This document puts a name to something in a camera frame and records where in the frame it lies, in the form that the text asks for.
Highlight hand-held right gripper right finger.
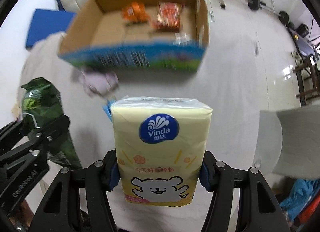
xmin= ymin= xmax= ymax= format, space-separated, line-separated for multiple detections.
xmin=199 ymin=150 xmax=286 ymax=232

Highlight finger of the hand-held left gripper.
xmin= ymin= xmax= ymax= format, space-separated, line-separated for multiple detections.
xmin=0 ymin=146 xmax=50 ymax=172
xmin=0 ymin=115 xmax=71 ymax=158

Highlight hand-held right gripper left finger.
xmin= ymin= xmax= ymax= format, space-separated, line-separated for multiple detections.
xmin=34 ymin=149 xmax=121 ymax=232

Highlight green snack bag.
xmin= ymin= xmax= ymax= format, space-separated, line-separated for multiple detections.
xmin=20 ymin=77 xmax=82 ymax=169

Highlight yellow tissue pack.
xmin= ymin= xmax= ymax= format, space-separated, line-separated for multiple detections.
xmin=110 ymin=94 xmax=214 ymax=208

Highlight cardboard box with blue print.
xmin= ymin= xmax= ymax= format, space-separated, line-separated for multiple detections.
xmin=57 ymin=0 xmax=210 ymax=74

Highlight orange snack packet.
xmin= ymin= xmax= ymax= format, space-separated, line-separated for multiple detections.
xmin=122 ymin=2 xmax=148 ymax=24

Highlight red snack packet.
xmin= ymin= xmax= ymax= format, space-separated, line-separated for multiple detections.
xmin=151 ymin=1 xmax=185 ymax=32

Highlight pale purple soft packet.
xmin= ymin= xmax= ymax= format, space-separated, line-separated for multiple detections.
xmin=79 ymin=71 xmax=119 ymax=98

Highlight small blue packet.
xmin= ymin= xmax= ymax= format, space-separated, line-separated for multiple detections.
xmin=102 ymin=99 xmax=113 ymax=124

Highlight beige cloth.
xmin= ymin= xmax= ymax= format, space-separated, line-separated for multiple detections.
xmin=14 ymin=32 xmax=84 ymax=122

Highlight white plastic chair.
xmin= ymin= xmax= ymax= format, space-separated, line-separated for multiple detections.
xmin=252 ymin=104 xmax=320 ymax=180

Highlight blue cloth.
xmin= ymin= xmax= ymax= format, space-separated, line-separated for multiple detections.
xmin=279 ymin=178 xmax=320 ymax=224

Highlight blue foam mat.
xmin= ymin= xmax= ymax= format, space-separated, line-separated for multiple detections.
xmin=24 ymin=8 xmax=77 ymax=50

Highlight clear plastic packet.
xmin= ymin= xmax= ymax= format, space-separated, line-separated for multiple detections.
xmin=174 ymin=32 xmax=194 ymax=46

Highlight metal rack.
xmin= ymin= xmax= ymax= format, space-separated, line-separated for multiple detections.
xmin=292 ymin=52 xmax=320 ymax=108

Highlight black barbell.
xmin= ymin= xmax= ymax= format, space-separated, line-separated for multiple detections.
xmin=247 ymin=0 xmax=290 ymax=25

